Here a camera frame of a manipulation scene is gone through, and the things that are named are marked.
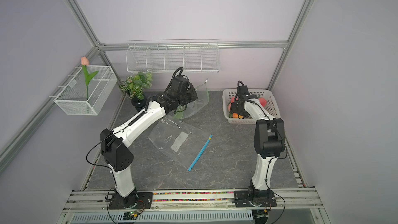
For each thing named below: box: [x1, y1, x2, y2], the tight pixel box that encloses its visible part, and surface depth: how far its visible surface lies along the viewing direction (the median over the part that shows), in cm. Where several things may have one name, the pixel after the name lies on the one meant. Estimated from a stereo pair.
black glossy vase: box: [131, 95, 147, 112], surface depth 105 cm
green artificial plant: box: [119, 71, 153, 101], surface depth 91 cm
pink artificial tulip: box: [80, 56, 99, 101], surface depth 81 cm
